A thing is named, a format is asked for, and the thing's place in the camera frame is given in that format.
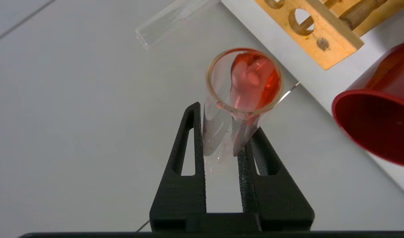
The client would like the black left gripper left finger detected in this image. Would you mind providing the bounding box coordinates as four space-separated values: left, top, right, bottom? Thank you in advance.
150 102 207 231

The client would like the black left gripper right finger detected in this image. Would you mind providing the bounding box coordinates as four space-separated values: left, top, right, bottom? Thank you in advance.
238 127 315 231

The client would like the test tube with red pigment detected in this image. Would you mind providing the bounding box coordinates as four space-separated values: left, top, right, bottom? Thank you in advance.
202 48 285 176

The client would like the wooden test tube rack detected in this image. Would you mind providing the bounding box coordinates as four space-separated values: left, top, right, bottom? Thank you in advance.
255 0 404 70

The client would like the test tube with yellow pigment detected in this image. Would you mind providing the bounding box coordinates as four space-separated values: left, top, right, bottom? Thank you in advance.
135 0 220 50

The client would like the dark red cup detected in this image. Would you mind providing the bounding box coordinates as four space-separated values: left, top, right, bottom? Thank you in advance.
332 36 404 168

